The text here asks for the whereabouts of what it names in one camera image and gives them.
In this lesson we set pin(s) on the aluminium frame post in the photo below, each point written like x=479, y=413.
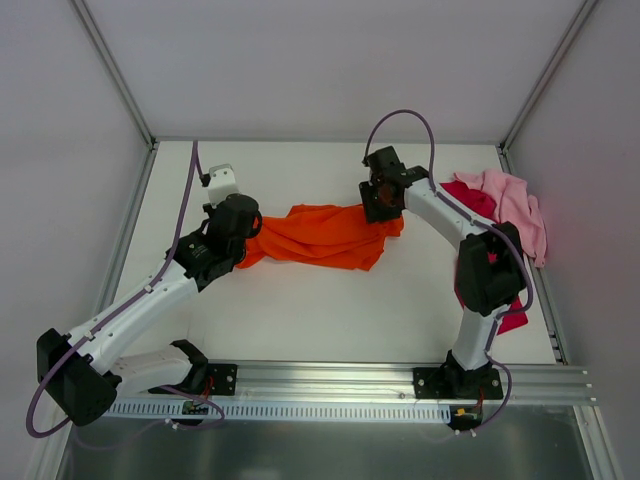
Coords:
x=86, y=19
x=559, y=53

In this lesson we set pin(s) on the white slotted cable duct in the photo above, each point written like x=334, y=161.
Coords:
x=183, y=409

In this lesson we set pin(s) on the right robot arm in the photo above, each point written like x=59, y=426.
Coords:
x=489, y=271

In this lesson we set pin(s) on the light pink t shirt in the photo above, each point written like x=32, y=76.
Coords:
x=515, y=205

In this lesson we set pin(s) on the orange t shirt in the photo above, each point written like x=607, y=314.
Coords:
x=322, y=235

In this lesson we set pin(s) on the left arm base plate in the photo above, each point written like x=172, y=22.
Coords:
x=220, y=379

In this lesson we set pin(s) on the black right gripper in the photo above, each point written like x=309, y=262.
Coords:
x=377, y=201

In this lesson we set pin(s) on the right aluminium frame post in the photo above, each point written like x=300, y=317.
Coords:
x=559, y=53

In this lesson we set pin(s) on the magenta t shirt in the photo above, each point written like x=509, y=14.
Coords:
x=482, y=204

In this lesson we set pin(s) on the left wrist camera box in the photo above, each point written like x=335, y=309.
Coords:
x=219, y=183

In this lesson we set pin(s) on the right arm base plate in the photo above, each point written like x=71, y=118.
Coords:
x=445, y=382

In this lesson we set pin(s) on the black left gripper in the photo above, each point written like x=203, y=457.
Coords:
x=250, y=226

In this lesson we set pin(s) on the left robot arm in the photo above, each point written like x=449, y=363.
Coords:
x=85, y=370

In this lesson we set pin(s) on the left aluminium frame post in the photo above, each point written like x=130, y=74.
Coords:
x=86, y=19

